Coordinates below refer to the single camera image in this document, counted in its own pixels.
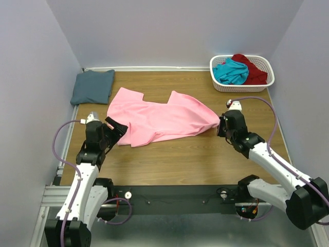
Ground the pink t shirt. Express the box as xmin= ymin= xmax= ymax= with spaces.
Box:
xmin=107 ymin=87 xmax=220 ymax=147

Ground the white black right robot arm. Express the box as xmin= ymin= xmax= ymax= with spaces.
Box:
xmin=217 ymin=110 xmax=328 ymax=230

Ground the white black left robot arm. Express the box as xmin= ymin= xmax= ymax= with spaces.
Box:
xmin=44 ymin=112 xmax=128 ymax=246

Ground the turquoise t shirt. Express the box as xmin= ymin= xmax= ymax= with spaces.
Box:
xmin=212 ymin=58 xmax=249 ymax=85

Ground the folded grey-blue t shirt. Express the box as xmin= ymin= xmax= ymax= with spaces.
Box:
xmin=70 ymin=69 xmax=115 ymax=105

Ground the dark red t shirt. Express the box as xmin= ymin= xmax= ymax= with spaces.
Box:
xmin=232 ymin=54 xmax=268 ymax=85

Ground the white plastic laundry basket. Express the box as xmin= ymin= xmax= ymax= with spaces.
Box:
xmin=209 ymin=55 xmax=275 ymax=93

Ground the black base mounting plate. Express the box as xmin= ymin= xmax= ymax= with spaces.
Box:
xmin=97 ymin=184 xmax=268 ymax=221

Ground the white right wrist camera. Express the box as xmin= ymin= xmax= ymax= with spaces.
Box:
xmin=226 ymin=99 xmax=242 ymax=112

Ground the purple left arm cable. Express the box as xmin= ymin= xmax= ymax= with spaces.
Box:
xmin=52 ymin=119 xmax=133 ymax=247

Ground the aluminium frame rail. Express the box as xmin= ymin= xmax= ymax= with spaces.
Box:
xmin=29 ymin=183 xmax=324 ymax=247

